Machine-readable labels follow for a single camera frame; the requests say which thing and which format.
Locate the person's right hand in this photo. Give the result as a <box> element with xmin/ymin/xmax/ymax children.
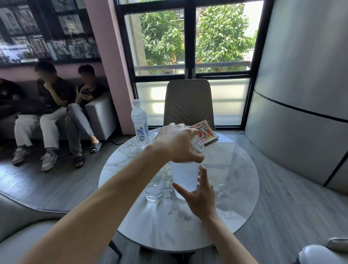
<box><xmin>172</xmin><ymin>164</ymin><xmax>218</xmax><ymax>221</ymax></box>

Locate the person's left hand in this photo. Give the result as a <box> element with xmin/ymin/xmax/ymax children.
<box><xmin>151</xmin><ymin>123</ymin><xmax>205</xmax><ymax>164</ymax></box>

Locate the clear plastic water pitcher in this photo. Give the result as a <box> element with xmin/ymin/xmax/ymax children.
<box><xmin>170</xmin><ymin>134</ymin><xmax>205</xmax><ymax>201</ymax></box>

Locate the person's right forearm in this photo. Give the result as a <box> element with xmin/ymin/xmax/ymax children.
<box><xmin>202</xmin><ymin>213</ymin><xmax>259</xmax><ymax>264</ymax></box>

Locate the person's left forearm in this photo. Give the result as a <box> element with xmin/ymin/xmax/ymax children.
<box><xmin>18</xmin><ymin>143</ymin><xmax>172</xmax><ymax>264</ymax></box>

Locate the colourful comic book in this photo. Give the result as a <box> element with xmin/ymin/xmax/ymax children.
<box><xmin>190</xmin><ymin>120</ymin><xmax>219</xmax><ymax>146</ymax></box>

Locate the clear drinking glass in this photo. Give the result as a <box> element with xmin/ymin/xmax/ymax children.
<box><xmin>145</xmin><ymin>170</ymin><xmax>165</xmax><ymax>204</ymax></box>

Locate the beige upholstered chair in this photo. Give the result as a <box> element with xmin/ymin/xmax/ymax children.
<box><xmin>163</xmin><ymin>79</ymin><xmax>216</xmax><ymax>132</ymax></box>

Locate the black table base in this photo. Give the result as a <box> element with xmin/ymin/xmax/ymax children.
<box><xmin>139</xmin><ymin>244</ymin><xmax>197</xmax><ymax>264</ymax></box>

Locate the clear plastic water bottle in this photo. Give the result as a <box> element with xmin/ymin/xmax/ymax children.
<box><xmin>131</xmin><ymin>99</ymin><xmax>151</xmax><ymax>149</ymax></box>

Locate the white balcony railing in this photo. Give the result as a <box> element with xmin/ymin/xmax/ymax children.
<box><xmin>134</xmin><ymin>61</ymin><xmax>252</xmax><ymax>76</ymax></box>

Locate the white cube ottoman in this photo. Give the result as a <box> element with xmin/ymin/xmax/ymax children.
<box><xmin>84</xmin><ymin>92</ymin><xmax>118</xmax><ymax>141</ymax></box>

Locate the white sneaker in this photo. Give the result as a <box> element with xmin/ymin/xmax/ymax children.
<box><xmin>12</xmin><ymin>146</ymin><xmax>32</xmax><ymax>165</ymax></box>
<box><xmin>40</xmin><ymin>151</ymin><xmax>58</xmax><ymax>172</ymax></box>

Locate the person's white trouser knee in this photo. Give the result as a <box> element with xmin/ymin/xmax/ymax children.
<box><xmin>297</xmin><ymin>244</ymin><xmax>348</xmax><ymax>264</ymax></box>

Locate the grey armchair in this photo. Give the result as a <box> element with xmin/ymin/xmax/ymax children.
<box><xmin>0</xmin><ymin>191</ymin><xmax>123</xmax><ymax>264</ymax></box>

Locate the black bag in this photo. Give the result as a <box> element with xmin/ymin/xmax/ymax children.
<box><xmin>18</xmin><ymin>98</ymin><xmax>53</xmax><ymax>115</ymax></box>

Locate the grey sofa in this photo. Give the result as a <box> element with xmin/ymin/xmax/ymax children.
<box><xmin>0</xmin><ymin>78</ymin><xmax>110</xmax><ymax>142</ymax></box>

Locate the black floor cable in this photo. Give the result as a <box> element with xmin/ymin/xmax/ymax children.
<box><xmin>105</xmin><ymin>137</ymin><xmax>131</xmax><ymax>145</ymax></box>

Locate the black window frame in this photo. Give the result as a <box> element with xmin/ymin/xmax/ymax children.
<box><xmin>114</xmin><ymin>0</ymin><xmax>274</xmax><ymax>130</ymax></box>

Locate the wall photo collage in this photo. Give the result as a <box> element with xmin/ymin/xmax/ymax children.
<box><xmin>0</xmin><ymin>0</ymin><xmax>102</xmax><ymax>68</ymax></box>

